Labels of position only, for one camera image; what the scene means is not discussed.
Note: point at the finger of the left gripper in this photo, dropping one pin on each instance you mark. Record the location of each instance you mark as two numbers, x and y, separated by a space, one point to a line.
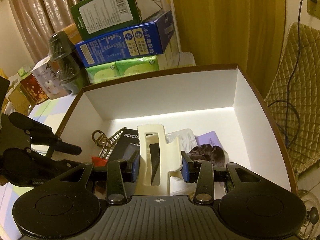
41 134
29 168

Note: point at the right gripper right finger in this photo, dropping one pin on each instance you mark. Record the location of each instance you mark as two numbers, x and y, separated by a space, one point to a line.
200 172

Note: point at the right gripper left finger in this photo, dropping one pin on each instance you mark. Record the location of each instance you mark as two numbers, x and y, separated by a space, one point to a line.
121 179

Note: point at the dark velvet scrunchie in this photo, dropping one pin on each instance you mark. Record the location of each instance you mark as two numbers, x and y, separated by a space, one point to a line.
214 154

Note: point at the black Flyco shaver box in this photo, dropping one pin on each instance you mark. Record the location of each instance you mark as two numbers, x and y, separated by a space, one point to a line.
125 147

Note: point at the cream white hair claw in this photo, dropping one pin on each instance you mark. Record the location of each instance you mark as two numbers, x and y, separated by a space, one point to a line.
170 160

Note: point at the clear floss pick box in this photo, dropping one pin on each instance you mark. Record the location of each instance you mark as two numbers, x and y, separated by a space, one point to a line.
186 138

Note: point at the purple cosmetic tube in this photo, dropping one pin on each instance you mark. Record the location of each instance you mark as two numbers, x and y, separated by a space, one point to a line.
208 138

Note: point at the leopard pattern hair claw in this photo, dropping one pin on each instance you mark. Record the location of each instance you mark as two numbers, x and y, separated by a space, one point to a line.
107 144

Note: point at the checkered tablecloth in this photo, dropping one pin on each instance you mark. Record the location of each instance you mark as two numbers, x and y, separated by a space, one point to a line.
50 113

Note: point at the brown cardboard carton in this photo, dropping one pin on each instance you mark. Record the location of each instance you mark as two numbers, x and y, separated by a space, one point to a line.
19 101

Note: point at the red gift envelope box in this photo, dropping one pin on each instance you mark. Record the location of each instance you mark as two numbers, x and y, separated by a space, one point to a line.
33 89

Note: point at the brown cardboard storage box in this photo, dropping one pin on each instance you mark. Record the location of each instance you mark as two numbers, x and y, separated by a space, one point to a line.
217 97

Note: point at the white humidifier box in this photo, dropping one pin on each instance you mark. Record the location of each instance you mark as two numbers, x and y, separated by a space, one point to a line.
47 78

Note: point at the dark green plastic jar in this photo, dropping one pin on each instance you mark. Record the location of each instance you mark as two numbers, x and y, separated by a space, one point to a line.
71 71

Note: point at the left green tissue pack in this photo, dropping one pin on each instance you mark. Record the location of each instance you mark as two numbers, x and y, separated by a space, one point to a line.
103 72

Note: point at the green tissue pack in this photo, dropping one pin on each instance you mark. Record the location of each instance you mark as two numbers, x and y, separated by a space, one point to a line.
137 65
103 72

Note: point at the right green tissue pack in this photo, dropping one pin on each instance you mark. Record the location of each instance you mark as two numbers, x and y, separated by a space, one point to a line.
137 65

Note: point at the quilted chair cushion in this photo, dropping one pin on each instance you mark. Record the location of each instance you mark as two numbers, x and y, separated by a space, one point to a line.
293 98

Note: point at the blue product box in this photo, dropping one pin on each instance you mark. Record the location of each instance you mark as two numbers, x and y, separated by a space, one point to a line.
146 39

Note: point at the green white product box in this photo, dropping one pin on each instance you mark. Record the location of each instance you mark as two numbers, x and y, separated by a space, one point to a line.
96 17

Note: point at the wall power outlet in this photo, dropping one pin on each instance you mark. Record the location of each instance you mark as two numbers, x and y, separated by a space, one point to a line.
313 8

